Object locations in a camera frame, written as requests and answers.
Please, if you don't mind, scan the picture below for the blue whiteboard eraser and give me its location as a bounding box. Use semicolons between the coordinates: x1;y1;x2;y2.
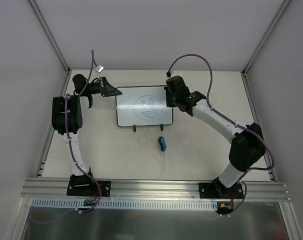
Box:
158;136;167;152

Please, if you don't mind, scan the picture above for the black metal whiteboard stand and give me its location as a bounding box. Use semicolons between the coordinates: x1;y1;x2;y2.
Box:
131;124;165;133

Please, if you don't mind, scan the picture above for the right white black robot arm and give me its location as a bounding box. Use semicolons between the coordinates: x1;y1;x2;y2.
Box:
164;76;266;198

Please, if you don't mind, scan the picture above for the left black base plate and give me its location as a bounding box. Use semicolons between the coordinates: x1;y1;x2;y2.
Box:
66;174;112;197

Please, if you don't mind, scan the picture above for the right aluminium frame post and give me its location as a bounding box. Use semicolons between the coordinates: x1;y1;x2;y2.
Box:
242;0;292;76

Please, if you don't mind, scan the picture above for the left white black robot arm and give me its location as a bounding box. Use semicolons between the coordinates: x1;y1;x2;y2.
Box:
51;74;122;195

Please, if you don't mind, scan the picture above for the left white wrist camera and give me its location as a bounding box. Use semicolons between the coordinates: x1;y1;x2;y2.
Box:
94;65;104;75

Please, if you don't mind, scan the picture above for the left aluminium frame post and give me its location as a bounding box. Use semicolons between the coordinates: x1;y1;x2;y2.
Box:
27;0;71;73

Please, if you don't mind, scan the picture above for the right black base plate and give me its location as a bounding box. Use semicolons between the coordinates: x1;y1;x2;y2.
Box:
198;182;244;200

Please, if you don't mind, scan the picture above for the aluminium frame post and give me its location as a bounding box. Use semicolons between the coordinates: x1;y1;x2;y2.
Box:
27;0;71;73
242;0;292;76

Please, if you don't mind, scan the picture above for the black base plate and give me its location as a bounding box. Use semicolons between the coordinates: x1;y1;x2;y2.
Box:
66;174;112;197
198;182;244;200

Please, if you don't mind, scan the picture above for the small black-framed whiteboard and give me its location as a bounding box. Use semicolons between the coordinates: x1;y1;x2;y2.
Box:
115;85;174;128

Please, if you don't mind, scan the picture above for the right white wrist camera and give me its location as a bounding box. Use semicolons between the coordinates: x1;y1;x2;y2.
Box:
165;70;183;78

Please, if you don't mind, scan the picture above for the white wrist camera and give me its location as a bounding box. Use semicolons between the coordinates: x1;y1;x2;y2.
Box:
165;70;183;78
94;65;104;75

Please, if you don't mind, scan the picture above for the aluminium mounting rail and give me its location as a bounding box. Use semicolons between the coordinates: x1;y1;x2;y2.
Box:
20;177;291;202

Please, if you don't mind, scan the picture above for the white slotted cable duct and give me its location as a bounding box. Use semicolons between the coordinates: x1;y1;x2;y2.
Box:
31;197;218;211

